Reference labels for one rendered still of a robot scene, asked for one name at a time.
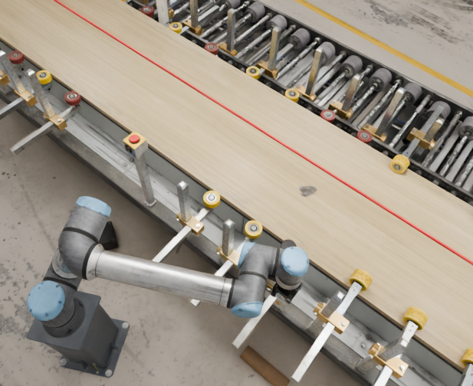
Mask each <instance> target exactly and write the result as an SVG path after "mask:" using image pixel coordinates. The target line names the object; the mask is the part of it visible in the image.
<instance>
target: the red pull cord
mask: <svg viewBox="0 0 473 386"><path fill-rule="evenodd" d="M53 1H55V2H57V3H58V4H59V5H61V6H63V7H64V8H66V9H67V10H69V11H71V12H73V13H74V14H75V15H77V16H78V17H80V18H82V19H84V20H85V21H87V22H88V23H90V24H91V25H93V26H94V27H96V28H98V29H99V30H101V31H102V32H104V33H105V34H107V35H109V36H111V37H112V38H113V39H115V40H117V41H119V42H120V43H121V44H123V45H125V46H126V47H128V48H129V49H131V50H132V51H134V52H136V53H137V54H139V55H140V56H142V57H144V58H146V59H147V60H148V61H150V62H151V63H153V64H155V65H156V66H157V67H160V68H161V69H163V70H164V71H165V72H167V73H169V74H171V75H172V76H174V77H175V78H177V79H178V80H180V81H182V82H183V83H185V84H186V85H188V86H189V87H191V88H192V89H194V90H196V91H198V92H199V93H201V94H202V95H203V96H205V97H207V98H209V99H210V100H212V101H213V102H215V103H217V104H218V105H219V106H221V107H223V108H224V109H226V110H227V111H229V112H230V113H232V114H234V115H236V116H237V117H238V118H240V119H242V120H244V121H245V122H246V123H248V124H250V125H251V126H253V127H254V128H256V129H258V130H259V131H261V132H262V133H264V134H265V135H267V136H269V137H271V138H272V139H273V140H275V141H276V142H279V143H280V144H282V145H283V146H285V147H286V148H288V149H290V150H291V151H292V152H294V153H296V154H297V155H299V156H300V157H302V158H303V159H305V160H307V161H308V162H310V163H311V164H313V165H315V166H317V167H318V168H319V169H321V170H323V171H324V172H326V173H327V174H328V175H331V176H332V177H334V178H335V179H337V180H338V181H340V182H342V183H343V184H345V185H346V186H348V187H349V188H352V189H353V190H354V191H356V192H357V193H359V194H361V195H362V196H363V197H365V198H367V199H369V200H370V201H371V202H373V203H375V204H377V205H378V206H380V207H381V208H383V209H384V210H386V211H388V212H389V213H390V214H392V215H394V216H396V217H397V218H398V219H400V220H401V221H404V222H405V223H407V224H408V225H410V226H411V227H413V228H415V229H416V230H417V231H419V232H421V233H422V234H424V235H425V236H427V237H429V238H430V239H432V240H434V241H435V242H436V243H438V244H440V245H442V246H443V247H444V248H446V249H448V250H450V251H451V252H452V253H454V254H456V255H457V256H459V257H460V258H462V259H463V260H465V261H467V262H468V263H470V264H471V265H473V261H471V260H469V259H468V258H467V257H465V256H463V255H462V254H460V253H459V252H457V251H456V250H453V249H452V248H450V247H449V246H448V245H446V244H444V243H442V242H441V241H440V240H438V239H436V238H435V237H433V236H432V235H430V234H428V233H426V232H425V231H424V230H422V229H421V228H419V227H417V226H415V225H414V224H412V223H411V222H409V221H407V220H406V219H405V218H403V217H401V216H400V215H398V214H397V213H395V212H394V211H391V210H390V209H388V208H387V207H385V206H384V205H382V204H380V203H379V202H378V201H376V200H374V199H373V198H371V197H370V196H368V195H366V194H364V193H363V192H361V191H360V190H358V189H357V188H355V187H353V186H352V185H350V184H349V183H347V182H345V181H344V180H343V179H341V178H339V177H337V176H336V175H335V174H333V173H331V172H329V171H328V170H326V169H325V168H323V167H322V166H320V165H318V164H317V163H316V162H314V161H312V160H310V159H309V158H308V157H306V156H304V155H302V154H301V153H299V152H298V151H296V150H295V149H293V148H291V147H290V146H288V145H287V144H285V143H283V142H282V141H281V140H279V139H277V138H275V137H274V136H272V135H271V134H269V133H268V132H266V131H264V130H263V129H261V128H260V127H258V126H256V125H255V124H254V123H252V122H250V121H248V120H247V119H246V118H244V117H242V116H240V115H239V114H237V113H236V112H234V111H233V110H230V109H229V108H228V107H226V106H225V105H223V104H221V103H220V102H219V101H217V100H215V99H213V98H212V97H210V96H209V95H207V94H206V93H203V92H202V91H201V90H199V89H198V88H196V87H194V86H193V85H191V84H190V83H188V82H186V81H185V80H183V79H182V78H180V77H178V76H177V75H175V74H174V73H172V72H171V71H169V70H167V69H166V68H164V67H162V66H161V65H159V64H158V63H156V62H155V61H153V60H151V59H150V58H148V57H147V56H145V55H144V54H141V53H140V52H139V51H137V50H135V49H134V48H132V47H131V46H129V45H128V44H126V43H124V42H123V41H121V40H120V39H118V38H116V37H114V36H113V35H112V34H110V33H108V32H107V31H105V30H104V29H102V28H100V27H99V26H97V25H96V24H94V23H93V22H91V21H89V20H87V19H86V18H85V17H83V16H81V15H79V14H78V13H76V12H75V11H73V10H72V9H70V8H68V7H67V6H66V5H64V4H62V3H60V2H59V1H58V0H53Z"/></svg>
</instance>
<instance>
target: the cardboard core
mask: <svg viewBox="0 0 473 386"><path fill-rule="evenodd" d="M240 357H241V358H242V359H243V360H244V361H246V362H247V363H248V364H249V365H250V366H251V367H253V369H254V370H256V371H257V372H258V373H259V374H260V375H262V376H263V377H264V378H265V379H267V380H268V381H269V382H270V383H271V384H273V385H274V386H287V385H288V383H289V382H290V380H289V379H288V378H286V377H285V376H284V375H283V374H282V373H280V372H279V370H277V369H276V368H275V367H274V366H273V365H271V364H270V363H269V362H268V361H266V360H265V359H264V358H262V357H261V356H260V355H259V354H258V353H257V352H256V351H255V350H254V349H252V348H251V347H250V346H249V345H248V346H247V347H246V349H245V350H244V351H243V352H242V354H241V356H240Z"/></svg>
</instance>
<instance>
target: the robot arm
mask: <svg viewBox="0 0 473 386"><path fill-rule="evenodd" d="M110 212H111V209H110V207H109V206H108V205H107V204H106V203H104V202H102V201H100V200H98V199H96V198H92V197H87V196H82V197H79V198H78V200H77V202H75V206H74V208H73V210H72V212H71V214H70V216H69V218H68V219H67V222H66V224H65V225H64V229H63V231H62V232H61V234H60V237H59V239H58V249H57V251H56V252H55V253H54V256H53V257H52V261H51V264H50V266H49V268H48V270H47V272H46V274H45V276H44V279H43V280H42V282H41V283H39V284H37V285H36V286H34V287H33V288H32V289H31V291H30V292H29V294H28V298H27V307H28V310H29V312H30V313H31V314H32V315H33V316H34V317H35V318H36V319H38V320H39V321H40V322H41V323H42V326H43V328H44V330H45V331H46V332H47V333H48V334H50V335H52V336H54V337H65V336H69V335H71V334H73V333H74V332H76V331H77V330H78V329H79V328H80V326H81V325H82V323H83V321H84V317H85V308H84V304H83V303H82V302H81V301H80V300H79V299H78V298H77V297H75V294H76V292H77V289H78V287H79V285H80V282H81V280H82V279H84V280H93V279H94V278H96V277H99V278H103V279H106V280H112V281H116V282H119V283H125V284H129V285H133V286H138V287H142V288H146V289H149V290H155V291H159V292H162V293H168V294H172V295H176V296H181V297H185V298H189V299H195V300H198V301H202V302H206V303H211V304H216V305H219V306H224V307H225V308H229V309H231V312H232V314H233V315H235V316H239V317H242V318H255V317H258V316H259V315H260V314H261V310H262V306H263V305H264V303H263V302H264V293H265V288H266V284H267V280H268V279H270V280H273V281H275V282H276V283H275V285H274V286H273V288H272V289H273V290H272V292H271V296H273V297H275V298H279V299H280V300H281V301H283V302H284V303H288V304H289V305H290V303H291V300H292V299H293V298H294V297H295V296H296V295H297V293H298V291H299V290H301V287H302V286H303V283H302V282H301V281H302V279H303V278H304V275H305V273H306V272H307V270H308V267H309V258H308V255H307V254H306V252H305V251H304V250H302V249H300V248H299V247H289V248H286V249H281V248H277V247H270V246H267V245H263V244H257V243H251V242H246V243H244V245H243V247H242V249H241V253H240V257H239V259H238V269H240V274H239V277H238V280H236V279H229V278H225V277H222V276H216V275H211V274H208V273H202V272H199V271H195V270H189V269H185V268H181V267H175V266H172V265H169V264H164V263H158V262H155V261H151V260H145V259H141V258H138V257H131V256H128V255H125V254H119V253H114V252H111V251H108V250H105V249H104V248H103V246H102V244H99V243H98V241H99V239H100V236H101V234H102V233H103V229H104V228H105V226H106V223H107V221H108V218H109V216H110ZM283 297H284V298H285V299H284V298H283ZM286 299H289V300H290V302H288V301H287V300H286Z"/></svg>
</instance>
